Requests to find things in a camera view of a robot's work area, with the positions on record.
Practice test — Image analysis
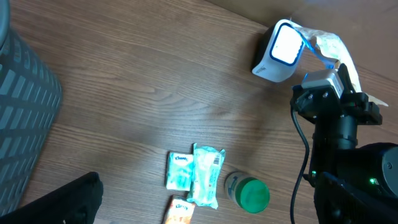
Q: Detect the teal wipes pack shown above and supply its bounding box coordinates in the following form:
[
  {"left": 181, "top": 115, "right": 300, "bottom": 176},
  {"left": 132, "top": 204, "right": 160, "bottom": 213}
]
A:
[{"left": 187, "top": 143, "right": 226, "bottom": 209}]

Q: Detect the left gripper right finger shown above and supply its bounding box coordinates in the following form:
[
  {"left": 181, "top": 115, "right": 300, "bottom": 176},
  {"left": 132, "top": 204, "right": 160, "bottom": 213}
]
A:
[{"left": 314, "top": 172, "right": 397, "bottom": 224}]

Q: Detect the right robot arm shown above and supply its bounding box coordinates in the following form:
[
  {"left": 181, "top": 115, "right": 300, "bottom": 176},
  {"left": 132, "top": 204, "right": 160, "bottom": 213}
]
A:
[{"left": 290, "top": 65, "right": 397, "bottom": 198}]

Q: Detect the beige paper pouch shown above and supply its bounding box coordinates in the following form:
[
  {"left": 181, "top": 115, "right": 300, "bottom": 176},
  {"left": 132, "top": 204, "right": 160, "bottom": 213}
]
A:
[{"left": 289, "top": 21, "right": 389, "bottom": 107}]

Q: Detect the green lid jar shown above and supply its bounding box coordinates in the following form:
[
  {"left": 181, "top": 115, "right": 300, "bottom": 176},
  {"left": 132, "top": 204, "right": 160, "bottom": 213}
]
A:
[{"left": 224, "top": 171, "right": 270, "bottom": 214}]

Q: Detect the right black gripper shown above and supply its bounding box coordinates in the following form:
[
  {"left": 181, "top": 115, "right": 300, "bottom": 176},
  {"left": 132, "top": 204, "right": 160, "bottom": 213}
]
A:
[{"left": 290, "top": 64, "right": 382, "bottom": 125}]

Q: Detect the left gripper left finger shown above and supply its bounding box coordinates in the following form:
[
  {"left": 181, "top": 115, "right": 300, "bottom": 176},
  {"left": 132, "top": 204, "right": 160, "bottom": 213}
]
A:
[{"left": 1, "top": 172, "right": 103, "bottom": 224}]

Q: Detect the blue white package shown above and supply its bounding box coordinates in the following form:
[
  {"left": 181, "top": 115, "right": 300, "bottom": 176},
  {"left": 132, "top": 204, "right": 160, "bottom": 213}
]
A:
[{"left": 165, "top": 152, "right": 193, "bottom": 191}]

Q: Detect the orange tissue pack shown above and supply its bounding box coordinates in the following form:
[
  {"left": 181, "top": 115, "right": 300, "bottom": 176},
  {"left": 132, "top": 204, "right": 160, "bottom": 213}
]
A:
[{"left": 162, "top": 195, "right": 196, "bottom": 224}]

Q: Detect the grey plastic mesh basket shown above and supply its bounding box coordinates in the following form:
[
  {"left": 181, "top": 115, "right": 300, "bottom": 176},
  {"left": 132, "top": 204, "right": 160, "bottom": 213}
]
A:
[{"left": 1, "top": 0, "right": 63, "bottom": 215}]

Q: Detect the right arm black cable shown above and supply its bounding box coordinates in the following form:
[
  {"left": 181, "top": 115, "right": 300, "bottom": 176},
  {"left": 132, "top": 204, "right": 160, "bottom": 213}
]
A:
[{"left": 289, "top": 105, "right": 311, "bottom": 224}]

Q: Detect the white barcode scanner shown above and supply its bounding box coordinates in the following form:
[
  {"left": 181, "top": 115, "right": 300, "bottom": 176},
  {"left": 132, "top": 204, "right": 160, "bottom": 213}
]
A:
[{"left": 251, "top": 19, "right": 305, "bottom": 83}]

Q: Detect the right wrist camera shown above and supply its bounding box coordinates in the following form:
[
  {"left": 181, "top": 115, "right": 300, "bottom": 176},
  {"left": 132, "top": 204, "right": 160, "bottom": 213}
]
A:
[{"left": 301, "top": 69, "right": 344, "bottom": 98}]

